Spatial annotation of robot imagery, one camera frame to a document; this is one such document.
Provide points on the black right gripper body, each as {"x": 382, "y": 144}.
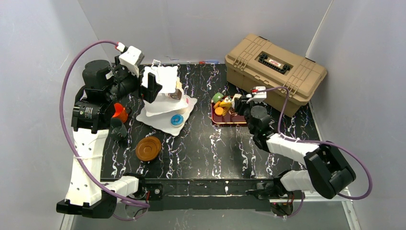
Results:
{"x": 239, "y": 105}

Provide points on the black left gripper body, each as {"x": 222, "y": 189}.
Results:
{"x": 143, "y": 87}

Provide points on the metal serving tongs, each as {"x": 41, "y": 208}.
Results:
{"x": 231, "y": 111}

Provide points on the chocolate swirl roll cake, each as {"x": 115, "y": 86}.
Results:
{"x": 177, "y": 95}

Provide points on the white three-tier cake stand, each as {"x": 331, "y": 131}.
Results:
{"x": 159, "y": 113}

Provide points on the white coconut ball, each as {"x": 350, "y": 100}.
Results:
{"x": 182, "y": 111}

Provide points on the blue sprinkled donut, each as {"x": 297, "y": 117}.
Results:
{"x": 177, "y": 120}

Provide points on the yellow layered cake piece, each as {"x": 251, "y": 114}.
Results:
{"x": 179, "y": 85}

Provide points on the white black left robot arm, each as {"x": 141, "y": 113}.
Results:
{"x": 94, "y": 118}

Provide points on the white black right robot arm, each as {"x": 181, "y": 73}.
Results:
{"x": 326, "y": 170}

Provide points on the yellow decorated cake slice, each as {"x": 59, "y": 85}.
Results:
{"x": 226, "y": 103}

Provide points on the red dessert tray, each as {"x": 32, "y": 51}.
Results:
{"x": 224, "y": 120}

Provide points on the green swirl roll cake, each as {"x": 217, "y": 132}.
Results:
{"x": 217, "y": 97}

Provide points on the orange plastic cup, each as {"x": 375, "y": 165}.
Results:
{"x": 122, "y": 113}

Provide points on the tan plastic toolbox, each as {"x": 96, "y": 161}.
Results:
{"x": 256, "y": 61}

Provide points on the dark green cup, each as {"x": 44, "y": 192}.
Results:
{"x": 117, "y": 129}

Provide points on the brown round wooden lid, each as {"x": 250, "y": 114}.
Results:
{"x": 148, "y": 148}

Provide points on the red blue screwdriver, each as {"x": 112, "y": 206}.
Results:
{"x": 209, "y": 62}

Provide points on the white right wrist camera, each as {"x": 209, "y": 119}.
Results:
{"x": 258, "y": 94}

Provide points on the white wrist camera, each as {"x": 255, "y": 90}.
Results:
{"x": 258, "y": 94}
{"x": 130, "y": 57}

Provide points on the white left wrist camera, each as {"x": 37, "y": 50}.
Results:
{"x": 130, "y": 57}

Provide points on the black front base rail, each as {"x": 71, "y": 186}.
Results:
{"x": 206, "y": 194}

